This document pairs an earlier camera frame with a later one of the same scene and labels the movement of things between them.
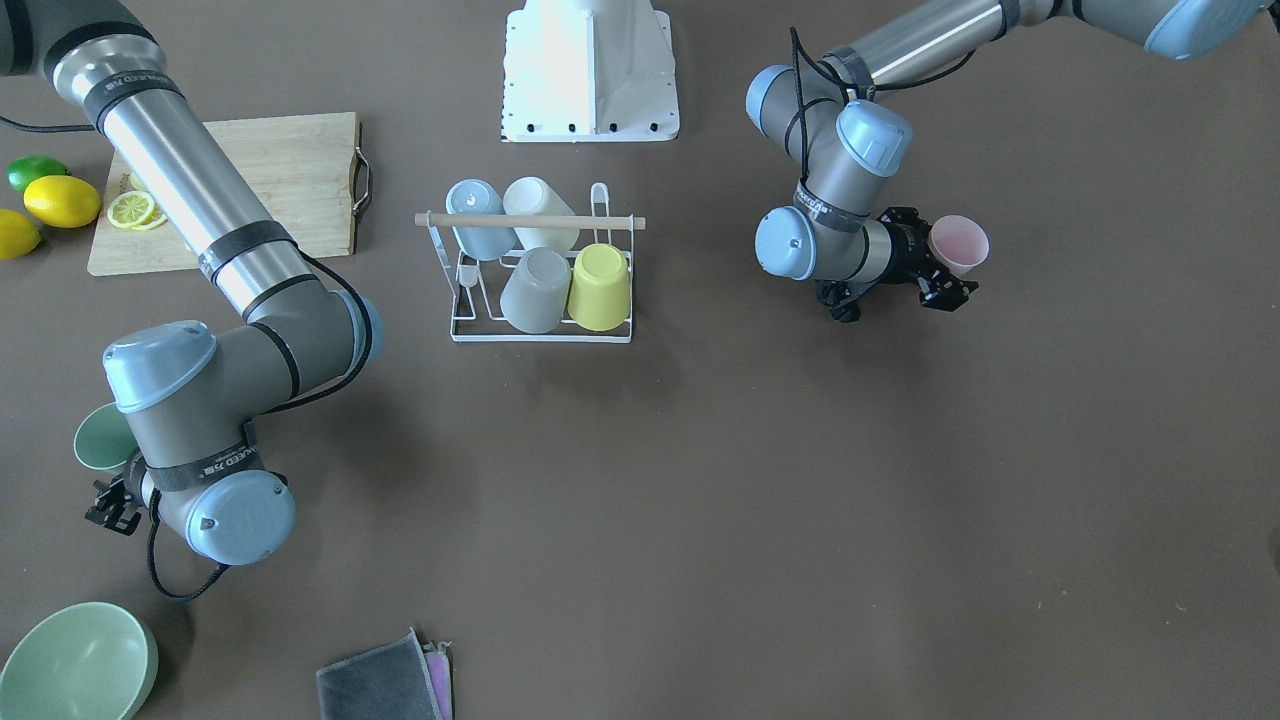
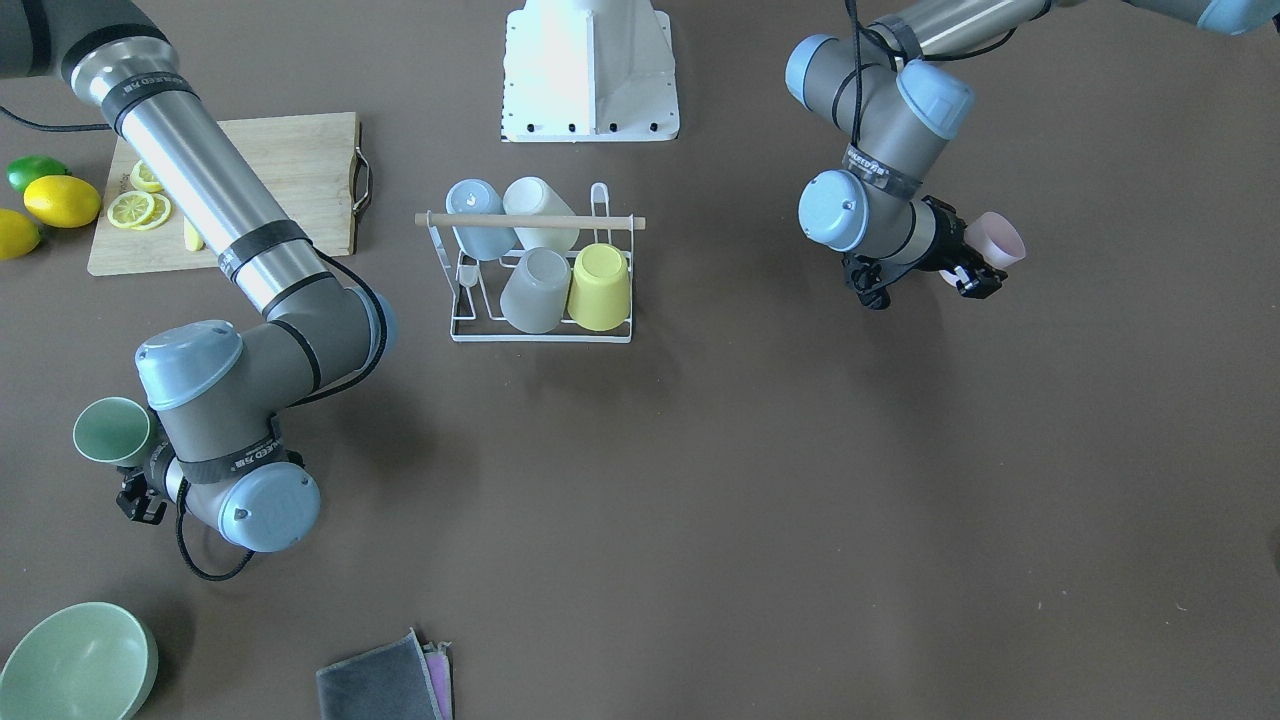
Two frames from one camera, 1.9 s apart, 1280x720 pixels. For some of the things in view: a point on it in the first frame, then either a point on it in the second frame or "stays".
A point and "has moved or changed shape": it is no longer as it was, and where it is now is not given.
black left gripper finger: x=943 y=291 to x=980 y=283
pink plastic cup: x=959 y=243 has moved or changed shape
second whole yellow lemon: x=18 y=235 stays
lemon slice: x=130 y=209 stays
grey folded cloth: x=390 y=682 stays
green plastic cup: x=104 y=438 stays
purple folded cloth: x=438 y=660 stays
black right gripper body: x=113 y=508 to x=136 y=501
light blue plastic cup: x=474 y=196 stays
